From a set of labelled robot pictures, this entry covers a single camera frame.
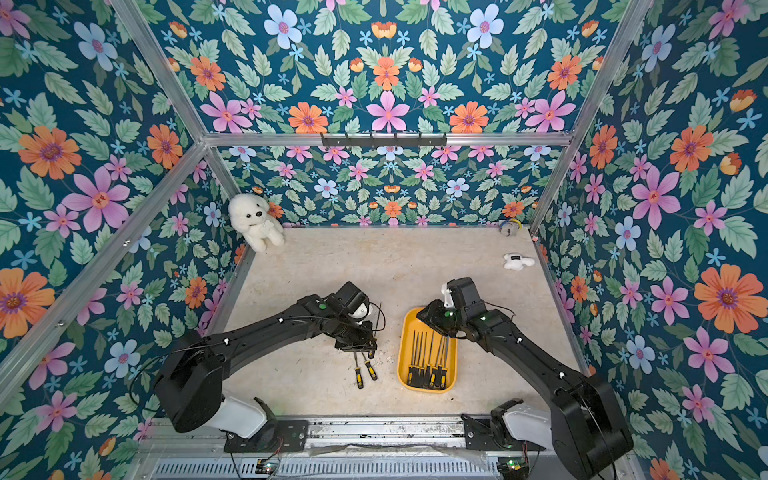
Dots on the aluminium frame post right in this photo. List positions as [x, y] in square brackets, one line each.
[628, 27]

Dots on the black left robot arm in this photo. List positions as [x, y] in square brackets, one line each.
[190, 383]

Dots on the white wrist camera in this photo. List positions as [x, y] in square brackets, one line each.
[361, 313]
[447, 297]

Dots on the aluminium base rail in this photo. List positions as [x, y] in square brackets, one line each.
[348, 447]

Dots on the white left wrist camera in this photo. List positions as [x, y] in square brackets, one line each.
[361, 313]

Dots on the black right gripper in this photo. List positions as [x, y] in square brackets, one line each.
[432, 315]

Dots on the aluminium frame post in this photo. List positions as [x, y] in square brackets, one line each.
[155, 57]
[628, 27]

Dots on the aluminium frame top bar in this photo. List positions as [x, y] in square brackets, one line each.
[290, 140]

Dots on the aluminium frame post left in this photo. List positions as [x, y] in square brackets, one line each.
[155, 57]

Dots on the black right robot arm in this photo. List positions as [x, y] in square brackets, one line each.
[584, 426]

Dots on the black hook rail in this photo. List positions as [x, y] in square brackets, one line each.
[373, 141]

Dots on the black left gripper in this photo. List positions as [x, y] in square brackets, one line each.
[365, 343]

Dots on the yellow storage tray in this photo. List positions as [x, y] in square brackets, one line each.
[412, 323]

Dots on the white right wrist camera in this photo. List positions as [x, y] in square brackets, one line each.
[447, 297]

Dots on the white plush bear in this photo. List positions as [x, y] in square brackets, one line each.
[249, 216]

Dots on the small white plush toy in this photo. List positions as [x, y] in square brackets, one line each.
[517, 262]

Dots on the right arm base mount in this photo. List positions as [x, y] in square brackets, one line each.
[514, 425]

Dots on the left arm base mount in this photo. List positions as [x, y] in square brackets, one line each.
[274, 435]

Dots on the file tool yellow black handle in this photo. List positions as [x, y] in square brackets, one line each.
[358, 372]
[422, 361]
[429, 350]
[433, 368]
[369, 366]
[416, 362]
[442, 371]
[436, 381]
[413, 356]

